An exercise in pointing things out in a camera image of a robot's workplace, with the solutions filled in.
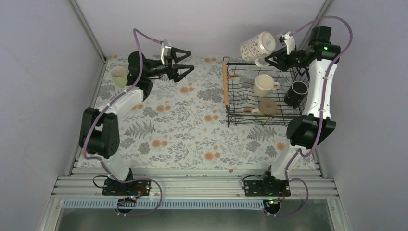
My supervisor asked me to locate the beige brown mug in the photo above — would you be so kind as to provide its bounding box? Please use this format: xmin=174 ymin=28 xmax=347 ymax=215
xmin=251 ymin=99 xmax=278 ymax=116

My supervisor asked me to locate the light green mug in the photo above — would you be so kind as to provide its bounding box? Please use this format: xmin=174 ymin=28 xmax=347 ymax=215
xmin=110 ymin=66 xmax=128 ymax=89

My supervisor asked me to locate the floral patterned white mug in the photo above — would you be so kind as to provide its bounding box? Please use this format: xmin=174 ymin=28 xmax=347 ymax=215
xmin=240 ymin=31 xmax=276 ymax=68

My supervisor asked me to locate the black wire dish rack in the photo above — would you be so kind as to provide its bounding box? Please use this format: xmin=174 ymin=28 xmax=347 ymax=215
xmin=222 ymin=56 xmax=310 ymax=128

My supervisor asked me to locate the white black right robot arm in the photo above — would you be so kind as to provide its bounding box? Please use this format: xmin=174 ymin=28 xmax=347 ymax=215
xmin=241 ymin=26 xmax=344 ymax=182

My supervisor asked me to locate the right aluminium corner post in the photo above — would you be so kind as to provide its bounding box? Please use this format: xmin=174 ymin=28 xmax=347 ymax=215
xmin=298 ymin=0 xmax=333 ymax=49

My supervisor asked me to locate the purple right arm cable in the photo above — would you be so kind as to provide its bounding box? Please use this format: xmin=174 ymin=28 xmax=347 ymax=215
xmin=264 ymin=16 xmax=353 ymax=218

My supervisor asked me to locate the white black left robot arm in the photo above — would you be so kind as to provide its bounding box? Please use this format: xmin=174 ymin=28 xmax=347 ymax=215
xmin=79 ymin=48 xmax=194 ymax=195

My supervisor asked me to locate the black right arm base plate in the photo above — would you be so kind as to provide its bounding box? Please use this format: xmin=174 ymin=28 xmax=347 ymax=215
xmin=243 ymin=179 xmax=291 ymax=197

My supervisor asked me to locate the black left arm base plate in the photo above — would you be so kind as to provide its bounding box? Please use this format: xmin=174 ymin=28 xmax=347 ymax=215
xmin=102 ymin=178 xmax=151 ymax=197

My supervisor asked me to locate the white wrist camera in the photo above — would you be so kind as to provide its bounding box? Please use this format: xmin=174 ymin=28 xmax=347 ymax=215
xmin=279 ymin=31 xmax=296 ymax=55
xmin=160 ymin=40 xmax=172 ymax=65

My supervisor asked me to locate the cream white mug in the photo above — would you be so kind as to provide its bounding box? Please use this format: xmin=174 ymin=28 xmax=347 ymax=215
xmin=253 ymin=74 xmax=280 ymax=97

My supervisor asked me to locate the aluminium mounting rail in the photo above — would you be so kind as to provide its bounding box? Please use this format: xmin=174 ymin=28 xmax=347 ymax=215
xmin=51 ymin=168 xmax=339 ymax=199

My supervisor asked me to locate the aluminium corner frame post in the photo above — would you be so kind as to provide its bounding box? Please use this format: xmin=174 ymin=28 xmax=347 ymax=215
xmin=68 ymin=0 xmax=107 ymax=63

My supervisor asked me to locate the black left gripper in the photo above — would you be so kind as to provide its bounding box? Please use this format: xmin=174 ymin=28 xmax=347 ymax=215
xmin=144 ymin=47 xmax=194 ymax=83

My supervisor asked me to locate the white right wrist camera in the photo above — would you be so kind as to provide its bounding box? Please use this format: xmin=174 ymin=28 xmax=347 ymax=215
xmin=279 ymin=31 xmax=296 ymax=55

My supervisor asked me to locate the grey slotted cable duct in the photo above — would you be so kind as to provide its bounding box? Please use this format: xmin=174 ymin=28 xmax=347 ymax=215
xmin=61 ymin=198 xmax=264 ymax=210

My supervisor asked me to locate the black mug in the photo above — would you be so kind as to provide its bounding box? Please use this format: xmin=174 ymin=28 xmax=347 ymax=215
xmin=284 ymin=81 xmax=308 ymax=108

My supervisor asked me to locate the floral patterned table mat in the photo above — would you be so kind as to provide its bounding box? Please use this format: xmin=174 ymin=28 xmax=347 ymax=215
xmin=78 ymin=54 xmax=319 ymax=170

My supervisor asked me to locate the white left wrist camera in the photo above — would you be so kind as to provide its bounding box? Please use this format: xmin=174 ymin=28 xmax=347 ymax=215
xmin=160 ymin=40 xmax=172 ymax=65

